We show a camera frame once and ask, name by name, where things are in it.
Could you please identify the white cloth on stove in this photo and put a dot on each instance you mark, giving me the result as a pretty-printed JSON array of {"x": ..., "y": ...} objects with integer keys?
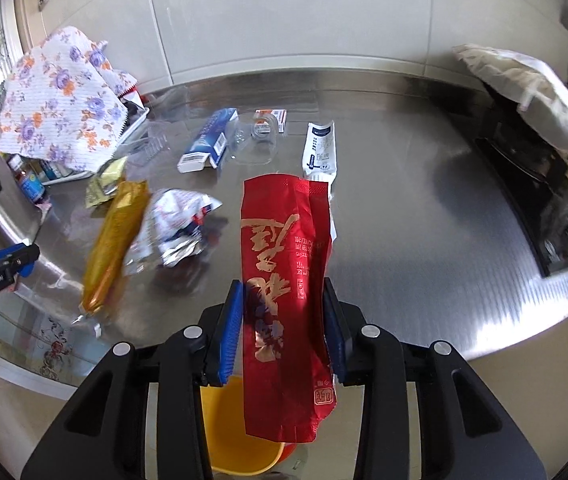
[{"x": 540, "y": 96}]

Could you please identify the yellow trash bin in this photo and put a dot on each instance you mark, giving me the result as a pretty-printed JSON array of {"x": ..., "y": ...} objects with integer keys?
[{"x": 231, "y": 450}]

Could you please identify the yellow-green snack wrapper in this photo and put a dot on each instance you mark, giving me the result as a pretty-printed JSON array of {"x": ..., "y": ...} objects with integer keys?
[{"x": 103, "y": 185}]

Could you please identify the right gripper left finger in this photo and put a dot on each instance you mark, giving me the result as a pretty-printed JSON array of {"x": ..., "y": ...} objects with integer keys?
[{"x": 100, "y": 432}]

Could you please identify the white storage tray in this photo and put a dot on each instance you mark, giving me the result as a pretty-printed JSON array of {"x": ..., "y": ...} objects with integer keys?
[{"x": 56, "y": 174}]

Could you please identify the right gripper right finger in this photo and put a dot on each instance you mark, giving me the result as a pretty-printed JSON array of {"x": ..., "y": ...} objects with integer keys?
[{"x": 465, "y": 431}]

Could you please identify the blue toothpaste box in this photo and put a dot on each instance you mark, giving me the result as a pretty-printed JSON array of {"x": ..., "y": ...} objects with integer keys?
[{"x": 209, "y": 145}]

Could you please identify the white squeezed tube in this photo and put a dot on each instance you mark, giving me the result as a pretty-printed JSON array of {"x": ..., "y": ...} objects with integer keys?
[{"x": 319, "y": 159}]

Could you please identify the black gas stove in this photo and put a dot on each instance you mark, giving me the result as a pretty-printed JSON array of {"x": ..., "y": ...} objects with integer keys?
[{"x": 530, "y": 172}]

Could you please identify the clear plastic tray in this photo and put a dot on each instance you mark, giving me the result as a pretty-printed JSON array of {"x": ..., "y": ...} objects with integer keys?
[{"x": 151, "y": 142}]

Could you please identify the orange long snack wrapper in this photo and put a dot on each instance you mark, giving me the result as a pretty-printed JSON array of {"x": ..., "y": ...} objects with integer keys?
[{"x": 120, "y": 227}]

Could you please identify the brown medicine bottle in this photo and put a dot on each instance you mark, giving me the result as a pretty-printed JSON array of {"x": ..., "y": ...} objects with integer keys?
[{"x": 28, "y": 181}]

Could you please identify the red snack wrapper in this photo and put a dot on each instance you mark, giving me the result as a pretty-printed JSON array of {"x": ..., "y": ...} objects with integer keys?
[{"x": 286, "y": 240}]

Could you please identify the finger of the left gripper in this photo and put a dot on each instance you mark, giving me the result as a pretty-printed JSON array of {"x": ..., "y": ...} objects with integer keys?
[
  {"x": 23, "y": 258},
  {"x": 6, "y": 252}
]

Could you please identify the clear plastic bottle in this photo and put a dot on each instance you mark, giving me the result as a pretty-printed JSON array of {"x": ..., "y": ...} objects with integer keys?
[{"x": 247, "y": 147}]

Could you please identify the floral white cloth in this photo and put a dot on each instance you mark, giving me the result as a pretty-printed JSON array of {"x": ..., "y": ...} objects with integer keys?
[{"x": 62, "y": 103}]

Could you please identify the small orange white box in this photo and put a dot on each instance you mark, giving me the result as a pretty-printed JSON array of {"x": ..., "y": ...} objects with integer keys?
[{"x": 266, "y": 117}]

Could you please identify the silver white wrapper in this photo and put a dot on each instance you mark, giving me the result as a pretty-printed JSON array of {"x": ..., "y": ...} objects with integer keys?
[{"x": 171, "y": 230}]

